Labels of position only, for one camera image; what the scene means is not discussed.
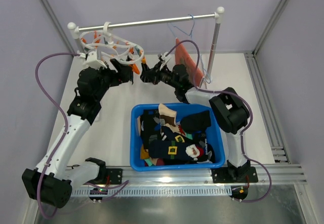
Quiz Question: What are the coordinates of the black white pinstripe sock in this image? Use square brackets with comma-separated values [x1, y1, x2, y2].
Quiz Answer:
[128, 67, 134, 84]

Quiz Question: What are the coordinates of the white oval clip hanger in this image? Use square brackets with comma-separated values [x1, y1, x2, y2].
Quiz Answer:
[78, 22, 145, 65]

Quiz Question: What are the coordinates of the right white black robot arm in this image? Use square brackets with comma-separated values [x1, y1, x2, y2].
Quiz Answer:
[140, 62, 253, 181]

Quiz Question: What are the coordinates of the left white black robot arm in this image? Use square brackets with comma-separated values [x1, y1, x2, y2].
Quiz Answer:
[22, 59, 133, 209]

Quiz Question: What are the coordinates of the orange clothes peg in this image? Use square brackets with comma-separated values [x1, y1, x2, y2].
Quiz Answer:
[130, 63, 140, 75]

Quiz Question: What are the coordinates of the teal clothes peg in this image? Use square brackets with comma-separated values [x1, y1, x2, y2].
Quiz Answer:
[134, 46, 142, 57]

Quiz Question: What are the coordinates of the orange bear towel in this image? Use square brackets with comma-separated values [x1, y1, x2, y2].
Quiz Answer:
[175, 44, 204, 86]

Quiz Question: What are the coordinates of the beige brown sock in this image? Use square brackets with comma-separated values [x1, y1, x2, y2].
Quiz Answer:
[158, 104, 177, 126]

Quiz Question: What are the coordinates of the white clothes rack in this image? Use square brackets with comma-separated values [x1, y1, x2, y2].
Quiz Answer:
[67, 7, 225, 75]

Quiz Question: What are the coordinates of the blue plastic bin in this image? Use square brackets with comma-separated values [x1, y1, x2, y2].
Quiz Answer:
[130, 103, 225, 171]

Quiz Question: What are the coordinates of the navy santa belt sock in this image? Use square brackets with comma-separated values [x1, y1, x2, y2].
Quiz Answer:
[148, 140, 215, 164]

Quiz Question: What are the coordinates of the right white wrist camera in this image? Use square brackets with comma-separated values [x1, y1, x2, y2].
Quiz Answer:
[158, 52, 171, 68]

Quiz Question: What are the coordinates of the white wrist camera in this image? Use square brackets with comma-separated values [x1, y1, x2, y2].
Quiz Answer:
[158, 52, 171, 68]
[77, 50, 108, 70]

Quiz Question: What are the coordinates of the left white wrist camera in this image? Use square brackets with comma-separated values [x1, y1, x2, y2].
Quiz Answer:
[77, 50, 108, 70]

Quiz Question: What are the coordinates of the blue wire hanger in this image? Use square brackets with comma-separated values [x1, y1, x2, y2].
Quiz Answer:
[167, 14, 212, 87]

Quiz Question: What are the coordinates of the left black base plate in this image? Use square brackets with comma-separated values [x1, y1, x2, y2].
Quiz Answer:
[101, 168, 123, 186]

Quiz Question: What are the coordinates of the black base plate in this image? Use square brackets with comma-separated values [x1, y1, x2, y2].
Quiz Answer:
[101, 168, 123, 186]
[211, 167, 259, 184]

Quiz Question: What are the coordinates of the aluminium rail frame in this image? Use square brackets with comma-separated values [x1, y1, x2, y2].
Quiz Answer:
[66, 53, 306, 187]

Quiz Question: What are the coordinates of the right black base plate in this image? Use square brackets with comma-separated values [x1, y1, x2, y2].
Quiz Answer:
[211, 167, 259, 184]

